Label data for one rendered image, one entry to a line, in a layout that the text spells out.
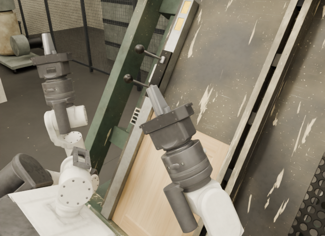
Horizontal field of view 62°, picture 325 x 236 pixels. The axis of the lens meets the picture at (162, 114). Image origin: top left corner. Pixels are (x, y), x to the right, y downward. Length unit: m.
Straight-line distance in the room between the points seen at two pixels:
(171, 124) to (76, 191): 0.23
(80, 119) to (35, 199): 0.29
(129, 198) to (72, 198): 0.59
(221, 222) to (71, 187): 0.29
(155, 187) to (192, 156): 0.55
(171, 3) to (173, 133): 0.87
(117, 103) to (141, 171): 0.36
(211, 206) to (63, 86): 0.54
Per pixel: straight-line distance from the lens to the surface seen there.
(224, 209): 0.55
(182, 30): 1.11
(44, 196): 0.71
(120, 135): 1.28
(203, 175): 0.54
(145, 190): 1.09
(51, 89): 0.85
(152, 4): 1.31
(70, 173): 0.58
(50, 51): 0.87
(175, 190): 0.55
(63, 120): 0.84
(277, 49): 0.88
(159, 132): 0.54
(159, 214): 1.06
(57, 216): 0.65
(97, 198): 1.36
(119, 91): 1.27
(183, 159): 0.52
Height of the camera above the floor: 1.81
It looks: 29 degrees down
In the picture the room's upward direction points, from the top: straight up
